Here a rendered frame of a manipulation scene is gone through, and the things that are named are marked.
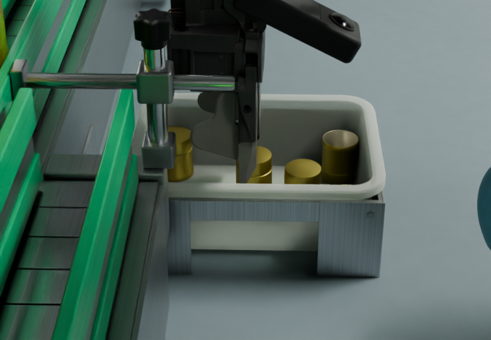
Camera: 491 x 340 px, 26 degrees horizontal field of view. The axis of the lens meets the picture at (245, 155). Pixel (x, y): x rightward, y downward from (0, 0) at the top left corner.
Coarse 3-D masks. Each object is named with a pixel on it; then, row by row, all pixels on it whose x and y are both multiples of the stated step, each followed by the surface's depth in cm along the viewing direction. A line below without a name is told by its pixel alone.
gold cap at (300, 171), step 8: (296, 160) 98; (304, 160) 98; (312, 160) 98; (288, 168) 97; (296, 168) 97; (304, 168) 97; (312, 168) 97; (320, 168) 97; (288, 176) 96; (296, 176) 96; (304, 176) 96; (312, 176) 96; (320, 176) 97
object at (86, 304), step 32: (128, 96) 77; (128, 128) 75; (128, 160) 78; (96, 192) 66; (128, 192) 76; (96, 224) 63; (128, 224) 76; (96, 256) 62; (96, 288) 62; (64, 320) 55; (96, 320) 64
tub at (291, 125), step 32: (192, 96) 103; (288, 96) 103; (320, 96) 103; (352, 96) 103; (288, 128) 104; (320, 128) 104; (352, 128) 103; (224, 160) 106; (288, 160) 105; (320, 160) 105; (192, 192) 89; (224, 192) 89; (256, 192) 89; (288, 192) 89; (320, 192) 89; (352, 192) 89
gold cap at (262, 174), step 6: (258, 150) 100; (264, 150) 100; (258, 156) 99; (264, 156) 99; (270, 156) 99; (258, 162) 98; (264, 162) 98; (270, 162) 99; (258, 168) 98; (264, 168) 98; (270, 168) 99; (252, 174) 98; (258, 174) 98; (264, 174) 99; (270, 174) 99; (252, 180) 98; (258, 180) 99; (264, 180) 99; (270, 180) 100
